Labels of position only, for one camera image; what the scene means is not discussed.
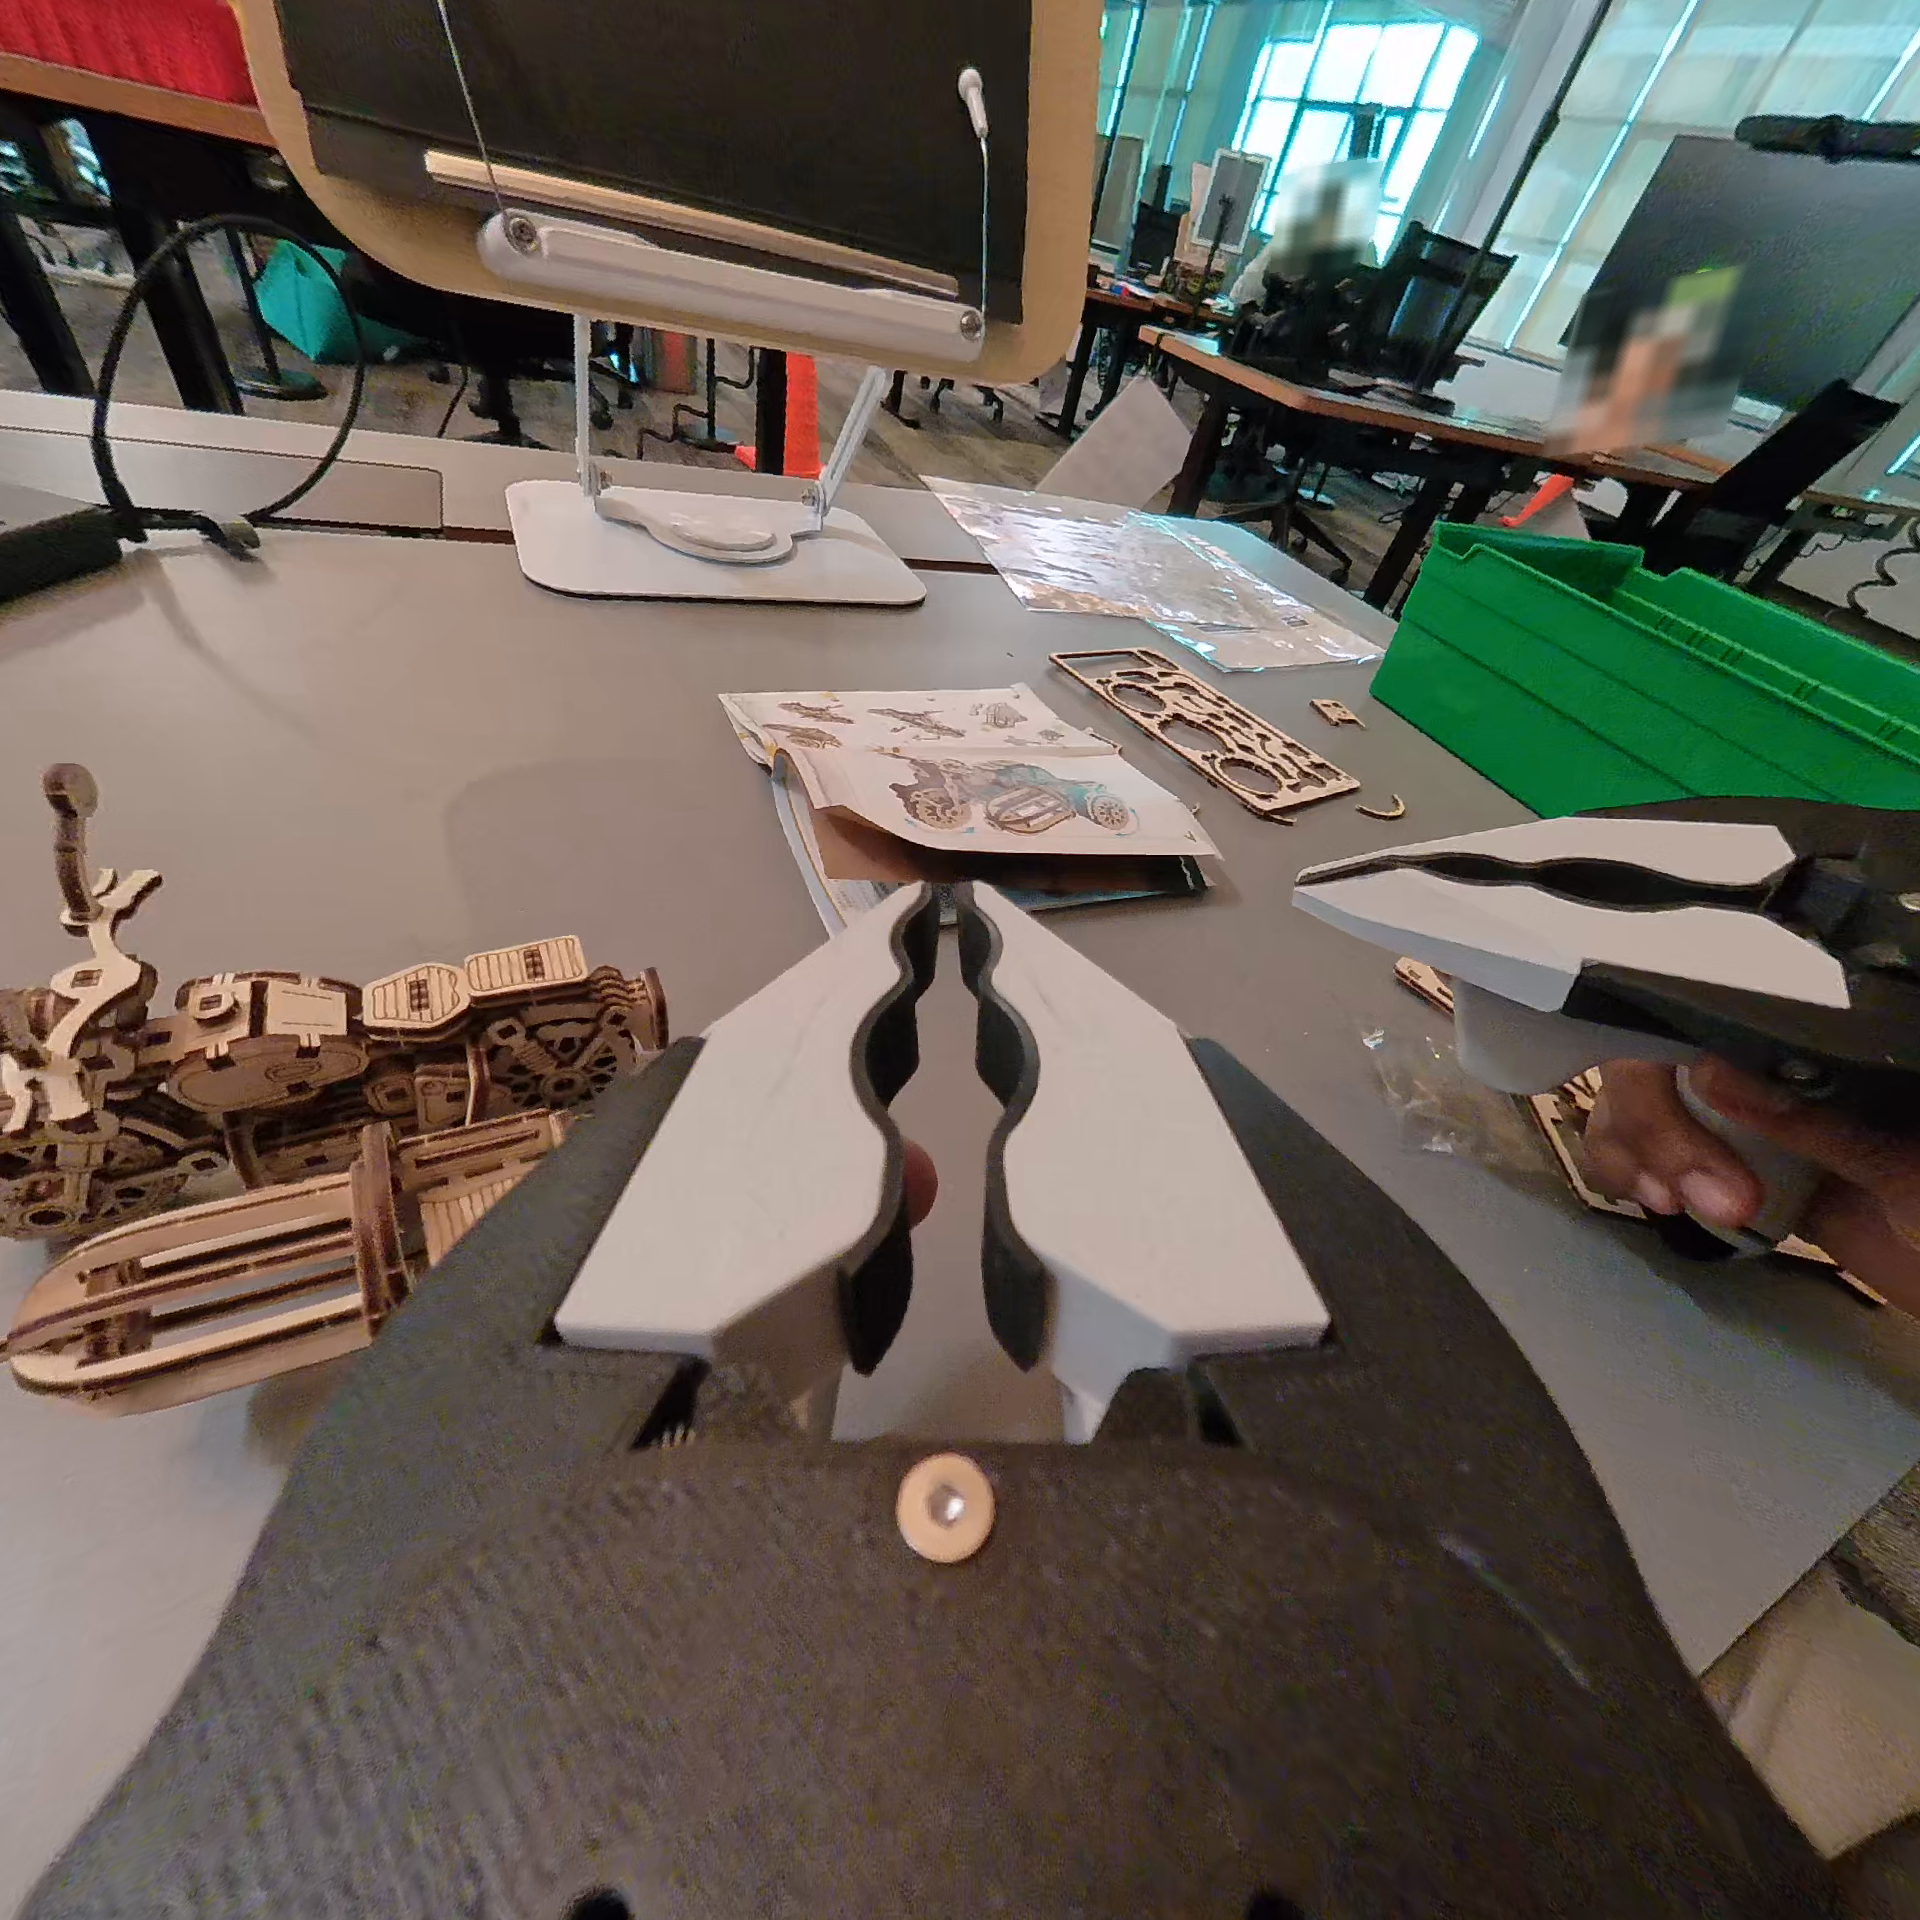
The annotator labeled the background office desk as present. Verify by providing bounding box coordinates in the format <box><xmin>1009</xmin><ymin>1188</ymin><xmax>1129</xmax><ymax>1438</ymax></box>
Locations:
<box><xmin>1140</xmin><ymin>322</ymin><xmax>1920</xmax><ymax>600</ymax></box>
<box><xmin>0</xmin><ymin>53</ymin><xmax>287</xmax><ymax>413</ymax></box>

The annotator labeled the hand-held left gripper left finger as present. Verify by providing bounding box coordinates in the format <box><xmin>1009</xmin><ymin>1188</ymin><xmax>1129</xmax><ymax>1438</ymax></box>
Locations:
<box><xmin>551</xmin><ymin>882</ymin><xmax>943</xmax><ymax>1378</ymax></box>

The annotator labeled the illustrated instruction booklet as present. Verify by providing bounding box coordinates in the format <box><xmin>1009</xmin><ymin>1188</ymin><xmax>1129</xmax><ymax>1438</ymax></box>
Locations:
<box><xmin>717</xmin><ymin>681</ymin><xmax>1226</xmax><ymax>863</ymax></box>

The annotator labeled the wooden motorcycle model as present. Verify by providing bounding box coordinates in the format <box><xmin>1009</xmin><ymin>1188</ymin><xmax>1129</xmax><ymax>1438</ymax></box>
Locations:
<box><xmin>0</xmin><ymin>760</ymin><xmax>671</xmax><ymax>1244</ymax></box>

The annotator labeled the black computer monitor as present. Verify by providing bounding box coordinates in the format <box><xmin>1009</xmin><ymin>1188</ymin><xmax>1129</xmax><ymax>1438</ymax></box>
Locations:
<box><xmin>1559</xmin><ymin>133</ymin><xmax>1920</xmax><ymax>452</ymax></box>

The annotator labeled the glossy booklet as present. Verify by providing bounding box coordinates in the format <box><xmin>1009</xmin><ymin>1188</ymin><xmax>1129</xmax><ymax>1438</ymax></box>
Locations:
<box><xmin>767</xmin><ymin>750</ymin><xmax>1214</xmax><ymax>940</ymax></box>

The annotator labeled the white earphone cable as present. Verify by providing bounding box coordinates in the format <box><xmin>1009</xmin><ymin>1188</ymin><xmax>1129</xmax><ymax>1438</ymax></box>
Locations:
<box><xmin>958</xmin><ymin>65</ymin><xmax>995</xmax><ymax>324</ymax></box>

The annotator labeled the red partition panel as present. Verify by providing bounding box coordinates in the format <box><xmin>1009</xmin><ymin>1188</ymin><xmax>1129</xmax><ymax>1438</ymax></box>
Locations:
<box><xmin>0</xmin><ymin>0</ymin><xmax>265</xmax><ymax>108</ymax></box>

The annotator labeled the grey desk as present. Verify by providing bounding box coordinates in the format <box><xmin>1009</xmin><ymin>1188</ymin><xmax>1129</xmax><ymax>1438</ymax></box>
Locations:
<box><xmin>0</xmin><ymin>385</ymin><xmax>1920</xmax><ymax>1920</ymax></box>

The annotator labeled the clear plastic wrap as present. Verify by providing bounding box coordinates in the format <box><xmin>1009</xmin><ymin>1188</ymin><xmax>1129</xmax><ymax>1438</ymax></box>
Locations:
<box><xmin>919</xmin><ymin>470</ymin><xmax>1389</xmax><ymax>672</ymax></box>

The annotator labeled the small clear plastic bag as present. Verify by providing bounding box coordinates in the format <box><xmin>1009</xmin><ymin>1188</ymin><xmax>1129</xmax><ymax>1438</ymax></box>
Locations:
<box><xmin>1351</xmin><ymin>1020</ymin><xmax>1547</xmax><ymax>1156</ymax></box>

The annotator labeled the wooden sidecar model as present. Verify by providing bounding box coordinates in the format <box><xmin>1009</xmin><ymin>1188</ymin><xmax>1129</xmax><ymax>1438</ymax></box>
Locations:
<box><xmin>0</xmin><ymin>1106</ymin><xmax>578</xmax><ymax>1414</ymax></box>

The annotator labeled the wooden puzzle sheet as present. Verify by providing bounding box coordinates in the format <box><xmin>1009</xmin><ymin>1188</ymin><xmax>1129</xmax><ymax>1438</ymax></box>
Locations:
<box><xmin>1047</xmin><ymin>645</ymin><xmax>1365</xmax><ymax>825</ymax></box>
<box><xmin>1395</xmin><ymin>957</ymin><xmax>1887</xmax><ymax>1308</ymax></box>

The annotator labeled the grey flat sheet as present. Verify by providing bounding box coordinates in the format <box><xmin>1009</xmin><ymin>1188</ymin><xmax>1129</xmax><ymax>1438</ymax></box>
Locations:
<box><xmin>1035</xmin><ymin>374</ymin><xmax>1194</xmax><ymax>505</ymax></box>

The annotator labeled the monitor on white stand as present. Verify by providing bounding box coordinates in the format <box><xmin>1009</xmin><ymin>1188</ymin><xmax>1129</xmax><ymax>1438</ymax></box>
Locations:
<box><xmin>223</xmin><ymin>0</ymin><xmax>1103</xmax><ymax>388</ymax></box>

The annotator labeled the green plastic bin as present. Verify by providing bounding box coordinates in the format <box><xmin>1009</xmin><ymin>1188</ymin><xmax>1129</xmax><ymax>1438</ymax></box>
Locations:
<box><xmin>1367</xmin><ymin>519</ymin><xmax>1920</xmax><ymax>817</ymax></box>

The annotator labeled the black braided cable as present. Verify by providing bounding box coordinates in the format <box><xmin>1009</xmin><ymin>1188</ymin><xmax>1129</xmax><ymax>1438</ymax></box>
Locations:
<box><xmin>0</xmin><ymin>215</ymin><xmax>369</xmax><ymax>600</ymax></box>

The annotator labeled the teal bag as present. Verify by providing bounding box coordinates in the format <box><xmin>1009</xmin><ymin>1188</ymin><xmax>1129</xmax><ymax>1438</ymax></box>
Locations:
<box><xmin>247</xmin><ymin>239</ymin><xmax>399</xmax><ymax>361</ymax></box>

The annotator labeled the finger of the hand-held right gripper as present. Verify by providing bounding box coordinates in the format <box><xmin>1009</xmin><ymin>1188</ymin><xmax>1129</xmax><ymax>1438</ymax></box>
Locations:
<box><xmin>1306</xmin><ymin>814</ymin><xmax>1807</xmax><ymax>903</ymax></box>
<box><xmin>1290</xmin><ymin>870</ymin><xmax>1855</xmax><ymax>1014</ymax></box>

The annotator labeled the person's right hand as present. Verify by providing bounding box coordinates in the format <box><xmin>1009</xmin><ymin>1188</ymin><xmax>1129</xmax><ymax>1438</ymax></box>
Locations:
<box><xmin>1582</xmin><ymin>1062</ymin><xmax>1920</xmax><ymax>1310</ymax></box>

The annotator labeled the white tablet stand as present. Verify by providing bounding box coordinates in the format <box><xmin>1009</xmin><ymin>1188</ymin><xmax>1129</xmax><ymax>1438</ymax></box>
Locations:
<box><xmin>478</xmin><ymin>209</ymin><xmax>993</xmax><ymax>607</ymax></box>

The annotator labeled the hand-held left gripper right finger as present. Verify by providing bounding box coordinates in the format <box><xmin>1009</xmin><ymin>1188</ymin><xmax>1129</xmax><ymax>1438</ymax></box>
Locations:
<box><xmin>953</xmin><ymin>882</ymin><xmax>1337</xmax><ymax>1448</ymax></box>

